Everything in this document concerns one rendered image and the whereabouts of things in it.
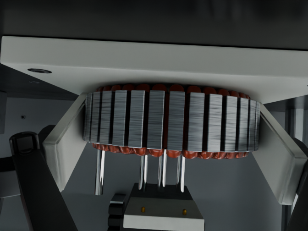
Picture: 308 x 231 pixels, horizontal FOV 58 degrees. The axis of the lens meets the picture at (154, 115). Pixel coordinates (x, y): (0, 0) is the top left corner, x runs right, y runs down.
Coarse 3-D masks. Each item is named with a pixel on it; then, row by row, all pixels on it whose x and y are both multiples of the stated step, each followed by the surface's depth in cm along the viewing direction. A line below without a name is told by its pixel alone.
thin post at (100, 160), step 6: (102, 150) 26; (102, 156) 26; (96, 162) 26; (102, 162) 26; (96, 168) 26; (102, 168) 26; (96, 174) 26; (102, 174) 26; (96, 180) 26; (102, 180) 26; (96, 186) 26; (102, 186) 26; (96, 192) 26; (102, 192) 26
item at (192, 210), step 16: (144, 160) 33; (160, 160) 33; (144, 176) 32; (160, 176) 32; (176, 176) 33; (144, 192) 32; (160, 192) 32; (176, 192) 32; (128, 208) 22; (160, 208) 23; (176, 208) 23; (192, 208) 23; (128, 224) 21; (144, 224) 21; (160, 224) 21; (176, 224) 21; (192, 224) 21
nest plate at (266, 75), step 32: (32, 64) 11; (64, 64) 11; (96, 64) 11; (128, 64) 11; (160, 64) 11; (192, 64) 11; (224, 64) 11; (256, 64) 11; (288, 64) 11; (256, 96) 17; (288, 96) 17
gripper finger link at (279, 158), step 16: (272, 128) 16; (272, 144) 15; (288, 144) 14; (256, 160) 18; (272, 160) 15; (288, 160) 13; (304, 160) 13; (272, 176) 15; (288, 176) 14; (288, 192) 14
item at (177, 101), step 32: (96, 96) 15; (128, 96) 14; (160, 96) 13; (192, 96) 13; (224, 96) 14; (96, 128) 15; (128, 128) 14; (160, 128) 13; (192, 128) 13; (224, 128) 14; (256, 128) 16
